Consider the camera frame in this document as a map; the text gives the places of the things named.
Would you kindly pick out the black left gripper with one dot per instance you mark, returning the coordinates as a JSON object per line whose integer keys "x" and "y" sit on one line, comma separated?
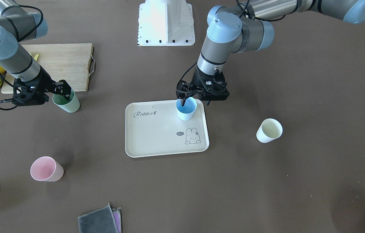
{"x": 184, "y": 89}

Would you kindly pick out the light blue cup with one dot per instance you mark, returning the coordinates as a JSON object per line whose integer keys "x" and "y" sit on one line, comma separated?
{"x": 187, "y": 111}

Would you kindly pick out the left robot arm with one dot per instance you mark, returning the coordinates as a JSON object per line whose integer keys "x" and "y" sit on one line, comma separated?
{"x": 248, "y": 26}

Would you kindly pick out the cream rabbit tray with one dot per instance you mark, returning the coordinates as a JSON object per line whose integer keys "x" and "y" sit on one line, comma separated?
{"x": 154, "y": 128}

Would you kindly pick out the pink folded cloth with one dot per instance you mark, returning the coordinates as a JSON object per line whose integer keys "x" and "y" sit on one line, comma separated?
{"x": 118, "y": 219}

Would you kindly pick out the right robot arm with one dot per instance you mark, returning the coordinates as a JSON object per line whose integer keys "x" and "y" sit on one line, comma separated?
{"x": 17, "y": 25}

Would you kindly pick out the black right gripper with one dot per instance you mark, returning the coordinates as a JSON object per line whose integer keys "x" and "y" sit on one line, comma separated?
{"x": 43, "y": 80}

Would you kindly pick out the cream white cup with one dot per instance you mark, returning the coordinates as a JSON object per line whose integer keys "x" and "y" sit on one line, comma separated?
{"x": 269, "y": 130}

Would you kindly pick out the grey folded cloth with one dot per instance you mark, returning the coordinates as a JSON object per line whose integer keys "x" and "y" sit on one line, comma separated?
{"x": 98, "y": 221}

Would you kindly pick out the pink cup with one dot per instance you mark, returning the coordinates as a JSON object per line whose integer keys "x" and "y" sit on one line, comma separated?
{"x": 46, "y": 169}

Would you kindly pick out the bamboo cutting board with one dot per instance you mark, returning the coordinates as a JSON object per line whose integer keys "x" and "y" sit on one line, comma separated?
{"x": 69, "y": 62}

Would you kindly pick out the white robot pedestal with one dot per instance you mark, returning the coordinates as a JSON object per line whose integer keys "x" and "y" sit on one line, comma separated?
{"x": 165, "y": 23}

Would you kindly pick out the mint green cup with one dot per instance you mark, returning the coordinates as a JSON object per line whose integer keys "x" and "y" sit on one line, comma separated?
{"x": 71, "y": 105}

